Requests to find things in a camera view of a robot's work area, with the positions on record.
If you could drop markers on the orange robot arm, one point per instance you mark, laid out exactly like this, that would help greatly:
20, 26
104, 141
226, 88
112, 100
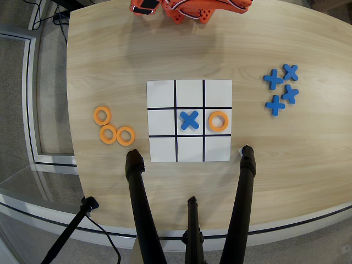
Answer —
209, 6

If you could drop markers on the blue foam cross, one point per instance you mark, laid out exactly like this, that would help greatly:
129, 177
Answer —
273, 79
189, 120
275, 105
290, 72
290, 94

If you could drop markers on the white tic-tac-toe grid sheet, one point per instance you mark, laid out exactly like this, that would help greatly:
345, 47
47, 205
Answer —
162, 93

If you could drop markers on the small white tag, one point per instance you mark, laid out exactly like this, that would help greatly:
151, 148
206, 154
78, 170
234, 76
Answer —
240, 150

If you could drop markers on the thin black tripod leg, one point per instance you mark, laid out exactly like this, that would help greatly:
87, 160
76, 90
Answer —
193, 220

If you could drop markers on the black stand pole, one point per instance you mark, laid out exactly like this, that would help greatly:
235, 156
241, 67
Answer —
68, 233

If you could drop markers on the white metal glass frame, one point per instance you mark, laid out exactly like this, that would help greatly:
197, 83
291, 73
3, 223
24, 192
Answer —
28, 96

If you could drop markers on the white curved base rail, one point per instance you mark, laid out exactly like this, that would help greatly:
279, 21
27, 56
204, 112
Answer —
41, 211

